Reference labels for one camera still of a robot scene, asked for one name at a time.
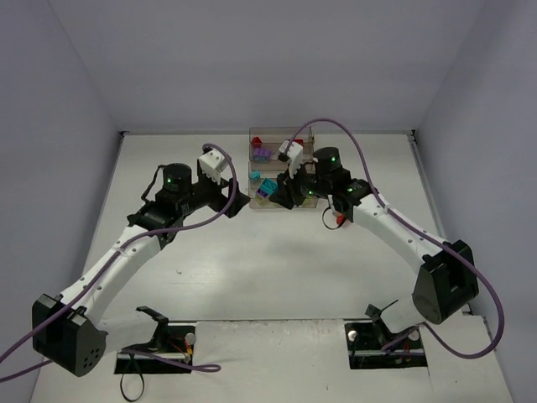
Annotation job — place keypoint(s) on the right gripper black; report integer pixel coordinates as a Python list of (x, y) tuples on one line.
[(291, 190)]

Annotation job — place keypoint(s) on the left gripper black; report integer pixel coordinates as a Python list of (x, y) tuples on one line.
[(226, 193)]

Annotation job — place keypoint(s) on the purple butterfly lego piece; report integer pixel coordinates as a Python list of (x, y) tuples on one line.
[(262, 194)]

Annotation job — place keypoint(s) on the purple rounded lego brick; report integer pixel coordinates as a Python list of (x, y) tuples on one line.
[(261, 154)]

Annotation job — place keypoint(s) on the red lego brick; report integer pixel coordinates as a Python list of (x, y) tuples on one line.
[(256, 142)]

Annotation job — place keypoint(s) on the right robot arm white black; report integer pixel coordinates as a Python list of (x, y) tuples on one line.
[(443, 283)]

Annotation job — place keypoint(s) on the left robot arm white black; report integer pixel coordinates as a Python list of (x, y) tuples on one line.
[(70, 329)]

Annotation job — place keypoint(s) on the clear bin farthest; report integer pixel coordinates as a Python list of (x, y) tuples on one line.
[(280, 134)]

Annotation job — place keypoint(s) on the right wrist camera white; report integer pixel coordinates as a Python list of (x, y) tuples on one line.
[(291, 153)]

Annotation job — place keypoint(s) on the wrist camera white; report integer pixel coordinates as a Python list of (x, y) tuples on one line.
[(291, 153), (212, 163)]

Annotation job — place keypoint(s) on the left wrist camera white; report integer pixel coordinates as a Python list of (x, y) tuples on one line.
[(212, 163)]

